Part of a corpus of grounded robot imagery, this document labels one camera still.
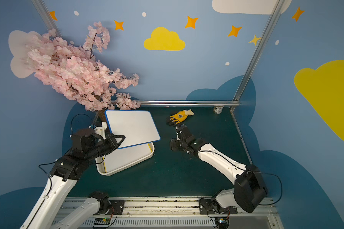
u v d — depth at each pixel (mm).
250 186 413
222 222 734
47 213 387
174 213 732
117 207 734
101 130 611
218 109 1158
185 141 626
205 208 745
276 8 703
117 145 615
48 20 731
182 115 1148
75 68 573
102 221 732
